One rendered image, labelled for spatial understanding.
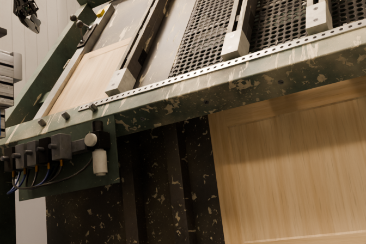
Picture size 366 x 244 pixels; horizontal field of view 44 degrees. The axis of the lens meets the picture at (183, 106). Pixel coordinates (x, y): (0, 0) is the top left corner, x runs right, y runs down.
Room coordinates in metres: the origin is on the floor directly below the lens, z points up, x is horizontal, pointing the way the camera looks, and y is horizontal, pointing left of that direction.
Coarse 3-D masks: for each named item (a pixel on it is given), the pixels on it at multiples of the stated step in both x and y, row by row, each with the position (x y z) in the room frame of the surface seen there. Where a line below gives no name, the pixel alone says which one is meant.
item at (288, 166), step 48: (288, 96) 1.50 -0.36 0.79; (336, 96) 1.42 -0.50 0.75; (240, 144) 1.60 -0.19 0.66; (288, 144) 1.52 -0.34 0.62; (336, 144) 1.44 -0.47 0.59; (240, 192) 1.61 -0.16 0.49; (288, 192) 1.53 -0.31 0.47; (336, 192) 1.46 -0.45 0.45; (240, 240) 1.62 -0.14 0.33; (288, 240) 1.54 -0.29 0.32; (336, 240) 1.47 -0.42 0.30
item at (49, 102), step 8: (112, 8) 2.34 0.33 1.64; (104, 16) 2.27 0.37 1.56; (104, 24) 2.26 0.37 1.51; (96, 32) 2.20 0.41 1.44; (88, 40) 2.14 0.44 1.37; (80, 48) 2.12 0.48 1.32; (88, 48) 2.14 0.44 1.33; (80, 56) 2.08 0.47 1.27; (72, 64) 2.04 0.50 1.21; (64, 72) 2.03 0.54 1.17; (72, 72) 2.03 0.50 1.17; (64, 80) 1.98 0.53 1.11; (56, 88) 1.96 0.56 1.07; (48, 96) 1.94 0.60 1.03; (56, 96) 1.93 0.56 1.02; (48, 104) 1.89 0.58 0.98; (40, 112) 1.88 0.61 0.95; (48, 112) 1.89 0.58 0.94
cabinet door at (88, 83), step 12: (108, 48) 2.00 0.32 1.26; (120, 48) 1.95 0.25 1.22; (84, 60) 2.05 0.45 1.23; (96, 60) 1.99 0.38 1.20; (108, 60) 1.93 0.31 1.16; (84, 72) 1.97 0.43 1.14; (96, 72) 1.91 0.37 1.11; (108, 72) 1.85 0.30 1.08; (72, 84) 1.95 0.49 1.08; (84, 84) 1.89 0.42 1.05; (96, 84) 1.84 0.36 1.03; (60, 96) 1.93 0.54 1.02; (72, 96) 1.88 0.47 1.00; (84, 96) 1.82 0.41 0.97; (96, 96) 1.77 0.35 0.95; (60, 108) 1.86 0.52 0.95
